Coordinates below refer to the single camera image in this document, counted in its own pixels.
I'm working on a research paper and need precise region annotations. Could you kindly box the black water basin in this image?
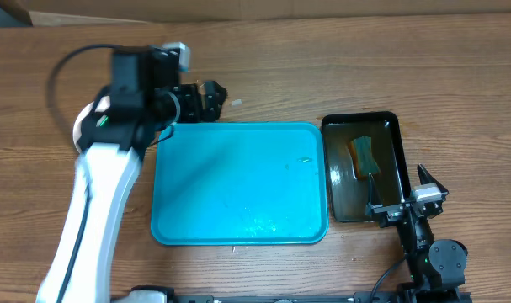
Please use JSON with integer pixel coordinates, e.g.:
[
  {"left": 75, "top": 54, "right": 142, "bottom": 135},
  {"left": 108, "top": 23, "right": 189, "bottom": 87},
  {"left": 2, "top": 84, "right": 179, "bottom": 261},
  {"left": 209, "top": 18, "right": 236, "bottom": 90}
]
[{"left": 322, "top": 111, "right": 411, "bottom": 222}]

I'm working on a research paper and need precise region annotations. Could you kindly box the green yellow sponge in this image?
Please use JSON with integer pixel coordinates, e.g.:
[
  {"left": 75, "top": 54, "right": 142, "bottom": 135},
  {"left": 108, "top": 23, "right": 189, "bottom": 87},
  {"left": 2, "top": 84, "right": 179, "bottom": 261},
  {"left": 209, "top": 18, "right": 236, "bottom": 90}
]
[{"left": 348, "top": 136, "right": 381, "bottom": 179}]

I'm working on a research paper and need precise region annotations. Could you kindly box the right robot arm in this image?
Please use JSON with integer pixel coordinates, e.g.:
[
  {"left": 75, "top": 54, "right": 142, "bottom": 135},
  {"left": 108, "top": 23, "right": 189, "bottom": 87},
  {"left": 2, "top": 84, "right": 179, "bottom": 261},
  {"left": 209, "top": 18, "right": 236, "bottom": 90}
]
[{"left": 365, "top": 164, "right": 471, "bottom": 302}]

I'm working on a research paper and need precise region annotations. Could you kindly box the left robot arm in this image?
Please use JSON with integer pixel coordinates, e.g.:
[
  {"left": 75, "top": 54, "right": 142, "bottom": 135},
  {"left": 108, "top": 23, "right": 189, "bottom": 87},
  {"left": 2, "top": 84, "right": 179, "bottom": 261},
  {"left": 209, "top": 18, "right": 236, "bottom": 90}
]
[{"left": 35, "top": 81, "right": 227, "bottom": 302}]

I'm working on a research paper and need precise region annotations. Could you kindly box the teal plastic tray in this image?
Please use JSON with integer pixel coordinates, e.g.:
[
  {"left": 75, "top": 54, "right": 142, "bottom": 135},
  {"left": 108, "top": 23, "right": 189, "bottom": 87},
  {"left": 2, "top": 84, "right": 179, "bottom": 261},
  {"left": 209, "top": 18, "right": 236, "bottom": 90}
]
[{"left": 150, "top": 122, "right": 329, "bottom": 246}]

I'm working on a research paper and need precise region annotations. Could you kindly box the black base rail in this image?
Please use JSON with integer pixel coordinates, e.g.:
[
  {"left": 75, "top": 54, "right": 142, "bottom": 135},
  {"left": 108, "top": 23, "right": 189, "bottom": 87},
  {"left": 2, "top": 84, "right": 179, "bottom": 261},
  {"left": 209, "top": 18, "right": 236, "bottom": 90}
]
[{"left": 128, "top": 285, "right": 474, "bottom": 303}]

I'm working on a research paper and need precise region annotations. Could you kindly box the white plate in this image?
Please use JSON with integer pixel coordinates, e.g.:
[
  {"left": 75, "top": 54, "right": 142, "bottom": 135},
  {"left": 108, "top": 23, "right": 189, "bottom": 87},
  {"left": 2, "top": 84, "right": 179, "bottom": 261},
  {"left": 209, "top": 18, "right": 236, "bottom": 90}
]
[{"left": 72, "top": 95, "right": 110, "bottom": 153}]

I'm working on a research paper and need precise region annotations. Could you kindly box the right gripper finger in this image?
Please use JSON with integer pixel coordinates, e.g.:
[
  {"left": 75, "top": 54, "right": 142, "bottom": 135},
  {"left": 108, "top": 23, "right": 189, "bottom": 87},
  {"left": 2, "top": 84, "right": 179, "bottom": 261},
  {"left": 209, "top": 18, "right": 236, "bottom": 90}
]
[
  {"left": 365, "top": 173, "right": 382, "bottom": 215},
  {"left": 417, "top": 164, "right": 439, "bottom": 186}
]

